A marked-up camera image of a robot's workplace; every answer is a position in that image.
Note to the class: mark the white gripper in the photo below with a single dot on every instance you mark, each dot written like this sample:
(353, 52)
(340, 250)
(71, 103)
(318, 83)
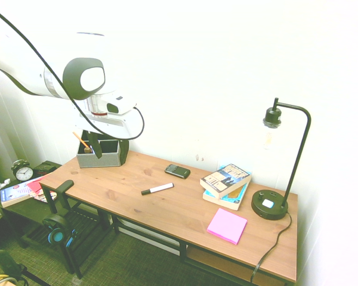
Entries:
(119, 125)

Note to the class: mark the black and white marker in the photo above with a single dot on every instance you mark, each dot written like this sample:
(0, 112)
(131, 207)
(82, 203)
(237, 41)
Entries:
(157, 189)

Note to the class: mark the grey fabric desk organizer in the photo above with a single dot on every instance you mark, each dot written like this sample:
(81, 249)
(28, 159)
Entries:
(99, 160)

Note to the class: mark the orange pencil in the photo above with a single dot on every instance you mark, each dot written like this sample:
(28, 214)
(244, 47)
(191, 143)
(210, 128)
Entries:
(79, 139)

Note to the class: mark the black headphone hook clamp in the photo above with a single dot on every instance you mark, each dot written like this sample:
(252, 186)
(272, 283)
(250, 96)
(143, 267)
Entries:
(61, 190)

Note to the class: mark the small black box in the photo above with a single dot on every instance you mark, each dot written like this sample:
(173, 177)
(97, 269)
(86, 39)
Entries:
(44, 169)

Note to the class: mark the black mobile phone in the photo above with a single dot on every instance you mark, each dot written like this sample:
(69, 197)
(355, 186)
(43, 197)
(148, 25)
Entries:
(177, 171)

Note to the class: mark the colourful magazine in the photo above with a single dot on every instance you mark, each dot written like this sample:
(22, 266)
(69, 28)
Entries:
(43, 196)

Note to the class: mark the red paper sheet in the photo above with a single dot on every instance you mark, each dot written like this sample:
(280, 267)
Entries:
(35, 185)

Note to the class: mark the black alarm clock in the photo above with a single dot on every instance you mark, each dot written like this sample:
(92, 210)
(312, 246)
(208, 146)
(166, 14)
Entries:
(23, 172)

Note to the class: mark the black and blue headphones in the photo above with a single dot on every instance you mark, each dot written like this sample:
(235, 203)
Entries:
(57, 233)

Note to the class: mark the blue and white book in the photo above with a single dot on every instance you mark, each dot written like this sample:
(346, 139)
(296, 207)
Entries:
(13, 195)

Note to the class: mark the dark side table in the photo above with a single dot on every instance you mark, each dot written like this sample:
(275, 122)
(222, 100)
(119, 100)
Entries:
(21, 208)

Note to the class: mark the paperback book blue cover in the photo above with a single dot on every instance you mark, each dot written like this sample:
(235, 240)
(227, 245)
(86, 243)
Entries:
(229, 199)

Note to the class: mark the pink sticky note pad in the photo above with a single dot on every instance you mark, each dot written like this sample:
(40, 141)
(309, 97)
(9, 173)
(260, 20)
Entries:
(227, 225)

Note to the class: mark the clear glass light bulb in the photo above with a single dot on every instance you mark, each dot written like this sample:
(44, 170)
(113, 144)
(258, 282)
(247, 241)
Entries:
(270, 135)

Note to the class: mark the black desk lamp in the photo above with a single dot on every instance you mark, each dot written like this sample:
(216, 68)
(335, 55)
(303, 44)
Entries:
(298, 143)

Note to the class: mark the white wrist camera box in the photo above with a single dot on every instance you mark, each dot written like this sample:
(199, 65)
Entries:
(120, 104)

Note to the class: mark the wooden desk black frame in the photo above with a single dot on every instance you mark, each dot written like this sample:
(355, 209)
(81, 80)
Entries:
(173, 208)

